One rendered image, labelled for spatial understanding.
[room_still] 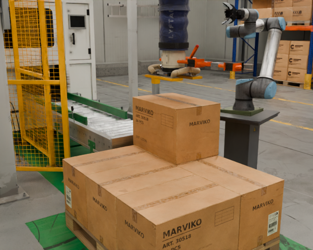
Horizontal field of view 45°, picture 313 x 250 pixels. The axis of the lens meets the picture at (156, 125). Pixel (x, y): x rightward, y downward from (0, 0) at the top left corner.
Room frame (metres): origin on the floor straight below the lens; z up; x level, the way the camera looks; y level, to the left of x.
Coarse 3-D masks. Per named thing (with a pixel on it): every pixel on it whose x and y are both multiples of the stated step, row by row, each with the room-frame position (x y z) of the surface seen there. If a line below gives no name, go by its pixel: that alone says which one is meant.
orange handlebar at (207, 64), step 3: (186, 57) 3.13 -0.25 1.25; (159, 60) 2.96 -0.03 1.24; (177, 60) 2.79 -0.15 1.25; (180, 60) 2.77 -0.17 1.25; (183, 60) 2.79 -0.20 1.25; (186, 60) 2.77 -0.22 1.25; (186, 63) 2.71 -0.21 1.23; (198, 63) 2.60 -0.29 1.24; (201, 63) 2.58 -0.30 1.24; (204, 63) 2.55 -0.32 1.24; (207, 63) 2.53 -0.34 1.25; (210, 63) 2.51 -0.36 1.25; (207, 66) 2.57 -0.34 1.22; (219, 66) 2.44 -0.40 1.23; (222, 66) 2.42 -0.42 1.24; (237, 66) 2.33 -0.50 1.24; (240, 66) 2.34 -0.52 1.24
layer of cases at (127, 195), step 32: (64, 160) 2.60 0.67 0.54; (96, 160) 2.60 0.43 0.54; (128, 160) 2.60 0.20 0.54; (160, 160) 2.60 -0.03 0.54; (224, 160) 2.60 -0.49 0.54; (96, 192) 2.18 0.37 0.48; (128, 192) 2.03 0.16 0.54; (160, 192) 2.03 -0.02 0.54; (192, 192) 2.03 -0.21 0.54; (224, 192) 2.03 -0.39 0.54; (256, 192) 2.08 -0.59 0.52; (96, 224) 2.19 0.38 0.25; (128, 224) 1.87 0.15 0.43; (160, 224) 1.67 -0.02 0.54; (192, 224) 1.79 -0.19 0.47; (224, 224) 1.93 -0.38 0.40; (256, 224) 2.09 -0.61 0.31
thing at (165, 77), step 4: (156, 72) 2.86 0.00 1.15; (148, 76) 2.88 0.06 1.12; (152, 76) 2.84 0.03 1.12; (156, 76) 2.80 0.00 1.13; (160, 76) 2.78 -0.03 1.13; (164, 76) 2.74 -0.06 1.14; (168, 76) 2.74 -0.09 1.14; (176, 76) 2.74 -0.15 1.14; (168, 80) 2.68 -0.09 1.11; (172, 80) 2.65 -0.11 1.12; (176, 80) 2.67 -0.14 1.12; (180, 80) 2.69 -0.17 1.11
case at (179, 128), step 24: (144, 96) 3.01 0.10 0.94; (168, 96) 3.01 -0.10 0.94; (144, 120) 2.85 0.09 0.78; (168, 120) 2.58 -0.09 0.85; (192, 120) 2.58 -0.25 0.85; (216, 120) 2.70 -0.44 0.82; (144, 144) 2.85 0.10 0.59; (168, 144) 2.58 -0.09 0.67; (192, 144) 2.58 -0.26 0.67; (216, 144) 2.71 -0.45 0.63
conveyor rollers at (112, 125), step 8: (72, 104) 4.79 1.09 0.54; (80, 104) 4.77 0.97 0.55; (80, 112) 4.28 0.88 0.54; (88, 112) 4.25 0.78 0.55; (96, 112) 4.29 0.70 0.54; (104, 112) 4.26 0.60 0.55; (88, 120) 3.86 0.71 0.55; (96, 120) 3.90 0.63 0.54; (104, 120) 3.86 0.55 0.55; (112, 120) 3.90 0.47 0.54; (120, 120) 3.87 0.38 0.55; (128, 120) 3.91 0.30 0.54; (96, 128) 3.51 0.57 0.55; (104, 128) 3.55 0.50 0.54; (112, 128) 3.51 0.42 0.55; (120, 128) 3.54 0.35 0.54; (128, 128) 3.50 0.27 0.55; (112, 136) 3.22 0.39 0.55
